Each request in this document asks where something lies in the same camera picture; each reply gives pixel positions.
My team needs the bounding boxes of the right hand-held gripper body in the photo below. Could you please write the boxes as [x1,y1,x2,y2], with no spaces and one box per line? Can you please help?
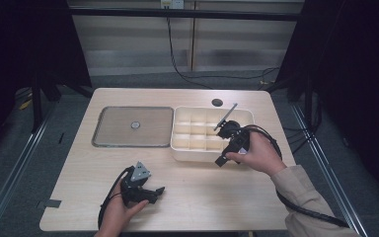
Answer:
[213,103,252,155]

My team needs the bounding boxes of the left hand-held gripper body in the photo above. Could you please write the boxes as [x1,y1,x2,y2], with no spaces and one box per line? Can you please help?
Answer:
[120,161,156,208]

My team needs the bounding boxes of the white divided storage box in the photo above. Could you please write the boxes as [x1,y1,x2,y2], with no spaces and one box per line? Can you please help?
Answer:
[170,105,261,163]

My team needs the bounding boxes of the person's left hand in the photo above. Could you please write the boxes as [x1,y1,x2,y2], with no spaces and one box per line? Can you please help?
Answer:
[97,179,150,235]

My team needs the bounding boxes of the person's right hand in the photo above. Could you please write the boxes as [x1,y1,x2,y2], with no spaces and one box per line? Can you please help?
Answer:
[225,131,287,178]

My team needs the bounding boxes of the brown square tray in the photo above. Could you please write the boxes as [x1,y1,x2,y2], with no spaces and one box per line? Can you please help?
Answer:
[91,106,175,148]

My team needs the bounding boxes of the grey tape piece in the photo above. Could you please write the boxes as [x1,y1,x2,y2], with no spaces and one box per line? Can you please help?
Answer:
[38,198,62,209]

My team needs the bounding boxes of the black horizontal bar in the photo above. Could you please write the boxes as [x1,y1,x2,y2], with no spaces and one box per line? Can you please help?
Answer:
[68,8,305,23]

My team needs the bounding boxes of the black metal stand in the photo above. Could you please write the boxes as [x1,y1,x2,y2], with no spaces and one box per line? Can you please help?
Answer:
[29,73,63,134]

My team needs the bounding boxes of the dark curtain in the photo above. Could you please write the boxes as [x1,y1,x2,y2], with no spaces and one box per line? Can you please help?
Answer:
[274,0,379,201]
[0,0,93,162]

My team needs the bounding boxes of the yellow floor item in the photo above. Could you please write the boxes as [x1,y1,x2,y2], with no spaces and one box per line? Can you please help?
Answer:
[18,98,35,112]

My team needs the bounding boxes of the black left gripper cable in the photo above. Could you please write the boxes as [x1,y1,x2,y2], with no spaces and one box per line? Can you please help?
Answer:
[97,165,135,230]

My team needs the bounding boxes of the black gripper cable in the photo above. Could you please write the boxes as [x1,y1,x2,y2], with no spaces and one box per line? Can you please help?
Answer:
[242,123,350,229]
[97,165,135,230]

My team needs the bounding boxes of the black floor cables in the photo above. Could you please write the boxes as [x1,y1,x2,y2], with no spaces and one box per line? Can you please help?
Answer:
[282,92,324,156]

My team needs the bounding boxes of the black wall cable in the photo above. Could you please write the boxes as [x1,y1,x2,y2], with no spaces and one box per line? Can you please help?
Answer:
[166,16,280,91]

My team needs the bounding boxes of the metal floor rail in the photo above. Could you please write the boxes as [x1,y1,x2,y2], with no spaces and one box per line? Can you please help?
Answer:
[289,103,371,237]
[0,98,60,237]

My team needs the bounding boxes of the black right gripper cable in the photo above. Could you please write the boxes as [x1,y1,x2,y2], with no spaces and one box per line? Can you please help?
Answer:
[242,123,350,229]

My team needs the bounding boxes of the white wall socket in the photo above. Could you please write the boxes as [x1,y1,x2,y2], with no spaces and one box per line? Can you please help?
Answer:
[160,0,186,10]

